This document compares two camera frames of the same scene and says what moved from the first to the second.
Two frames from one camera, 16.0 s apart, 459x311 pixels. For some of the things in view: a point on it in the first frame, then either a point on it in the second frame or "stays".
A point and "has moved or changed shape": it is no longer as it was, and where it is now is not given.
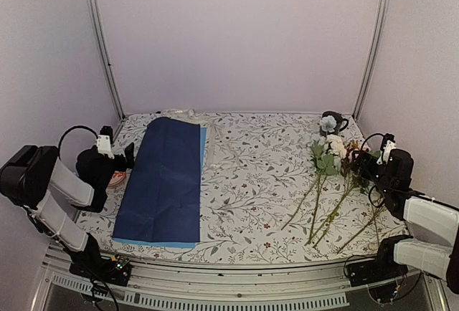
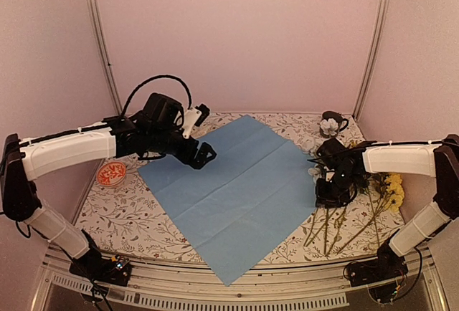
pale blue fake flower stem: [328, 123] stays
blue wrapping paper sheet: [160, 201] -> [241, 207]
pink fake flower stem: [356, 153] has moved or changed shape
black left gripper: [123, 165] -> [199, 160]
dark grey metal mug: [341, 125] stays
